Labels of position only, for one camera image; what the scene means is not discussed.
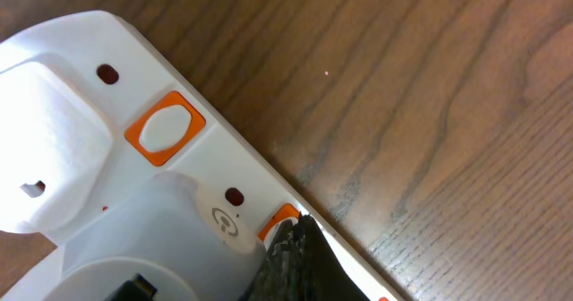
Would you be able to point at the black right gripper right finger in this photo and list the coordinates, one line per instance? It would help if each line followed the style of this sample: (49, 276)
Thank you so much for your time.
(327, 277)

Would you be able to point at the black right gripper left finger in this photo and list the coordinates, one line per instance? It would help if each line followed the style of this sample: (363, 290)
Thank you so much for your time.
(283, 275)

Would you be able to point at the white power strip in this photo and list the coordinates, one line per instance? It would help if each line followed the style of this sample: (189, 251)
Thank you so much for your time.
(99, 50)

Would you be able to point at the white usb wall charger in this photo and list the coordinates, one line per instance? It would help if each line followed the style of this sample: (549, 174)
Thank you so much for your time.
(119, 187)

